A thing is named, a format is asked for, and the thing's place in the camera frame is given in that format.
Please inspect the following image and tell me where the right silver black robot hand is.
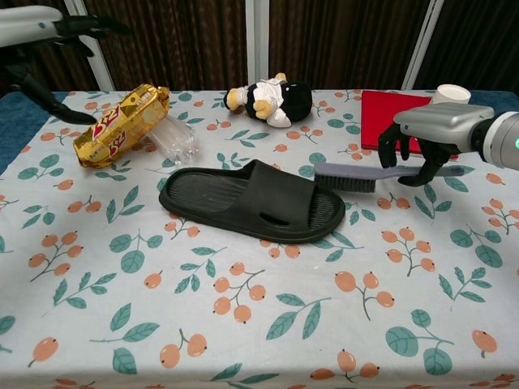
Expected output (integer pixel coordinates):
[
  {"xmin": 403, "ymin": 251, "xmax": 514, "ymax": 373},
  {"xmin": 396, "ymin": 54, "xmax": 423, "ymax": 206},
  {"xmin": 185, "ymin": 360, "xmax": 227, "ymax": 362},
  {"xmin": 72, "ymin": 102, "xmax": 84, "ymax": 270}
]
[{"xmin": 377, "ymin": 103, "xmax": 495, "ymax": 187}]

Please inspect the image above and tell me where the white paper cup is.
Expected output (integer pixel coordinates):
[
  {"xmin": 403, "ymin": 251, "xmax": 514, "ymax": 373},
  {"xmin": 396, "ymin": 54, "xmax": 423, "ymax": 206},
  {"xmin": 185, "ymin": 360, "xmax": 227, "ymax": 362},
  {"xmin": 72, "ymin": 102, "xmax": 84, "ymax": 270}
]
[{"xmin": 435, "ymin": 83, "xmax": 471, "ymax": 108}]

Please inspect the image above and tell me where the floral printed tablecloth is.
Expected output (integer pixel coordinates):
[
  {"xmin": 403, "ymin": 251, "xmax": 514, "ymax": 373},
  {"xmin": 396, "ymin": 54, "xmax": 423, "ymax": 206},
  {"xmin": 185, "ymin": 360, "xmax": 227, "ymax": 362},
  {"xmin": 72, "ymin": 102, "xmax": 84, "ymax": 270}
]
[{"xmin": 0, "ymin": 88, "xmax": 519, "ymax": 389}]

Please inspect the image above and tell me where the black white plush doll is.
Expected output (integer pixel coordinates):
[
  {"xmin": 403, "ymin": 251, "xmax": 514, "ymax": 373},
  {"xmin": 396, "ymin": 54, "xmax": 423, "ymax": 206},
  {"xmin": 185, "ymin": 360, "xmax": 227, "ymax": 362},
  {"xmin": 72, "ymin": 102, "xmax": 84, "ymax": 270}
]
[{"xmin": 225, "ymin": 72, "xmax": 313, "ymax": 129}]

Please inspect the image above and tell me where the black rubber slipper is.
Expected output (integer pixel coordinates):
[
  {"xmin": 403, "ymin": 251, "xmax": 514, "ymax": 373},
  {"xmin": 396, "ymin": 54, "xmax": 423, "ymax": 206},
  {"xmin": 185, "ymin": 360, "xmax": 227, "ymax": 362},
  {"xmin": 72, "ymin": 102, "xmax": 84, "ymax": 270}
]
[{"xmin": 157, "ymin": 159, "xmax": 346, "ymax": 245}]

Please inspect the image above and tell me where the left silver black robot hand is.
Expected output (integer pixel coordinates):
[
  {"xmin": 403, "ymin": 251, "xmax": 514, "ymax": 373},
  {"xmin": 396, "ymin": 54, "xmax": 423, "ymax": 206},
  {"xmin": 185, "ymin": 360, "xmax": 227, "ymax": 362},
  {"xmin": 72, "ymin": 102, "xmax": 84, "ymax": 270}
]
[{"xmin": 0, "ymin": 6, "xmax": 133, "ymax": 126}]

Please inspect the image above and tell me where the grey handle tool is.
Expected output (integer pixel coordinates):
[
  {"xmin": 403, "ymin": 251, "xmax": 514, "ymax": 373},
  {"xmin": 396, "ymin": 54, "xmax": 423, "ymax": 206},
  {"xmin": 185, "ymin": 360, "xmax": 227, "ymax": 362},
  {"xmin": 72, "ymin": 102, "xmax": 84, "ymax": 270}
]
[{"xmin": 314, "ymin": 162, "xmax": 464, "ymax": 194}]

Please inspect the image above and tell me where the gold snack package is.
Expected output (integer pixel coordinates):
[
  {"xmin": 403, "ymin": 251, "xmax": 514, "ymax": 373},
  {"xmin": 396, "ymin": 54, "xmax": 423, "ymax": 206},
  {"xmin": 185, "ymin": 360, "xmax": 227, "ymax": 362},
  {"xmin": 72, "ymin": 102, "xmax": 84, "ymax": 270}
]
[{"xmin": 72, "ymin": 83, "xmax": 171, "ymax": 169}]

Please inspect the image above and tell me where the red spiral notebook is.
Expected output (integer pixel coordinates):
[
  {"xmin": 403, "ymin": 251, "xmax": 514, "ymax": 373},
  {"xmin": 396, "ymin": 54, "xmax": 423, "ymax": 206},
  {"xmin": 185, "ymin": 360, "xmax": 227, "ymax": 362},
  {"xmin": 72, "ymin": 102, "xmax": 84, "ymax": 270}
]
[{"xmin": 360, "ymin": 90, "xmax": 459, "ymax": 160}]

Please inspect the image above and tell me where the clear plastic cup stack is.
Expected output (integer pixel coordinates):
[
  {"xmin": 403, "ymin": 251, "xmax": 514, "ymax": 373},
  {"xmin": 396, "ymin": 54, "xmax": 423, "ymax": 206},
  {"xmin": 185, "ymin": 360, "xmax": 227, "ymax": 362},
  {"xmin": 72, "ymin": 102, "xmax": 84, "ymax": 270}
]
[{"xmin": 145, "ymin": 115, "xmax": 199, "ymax": 165}]

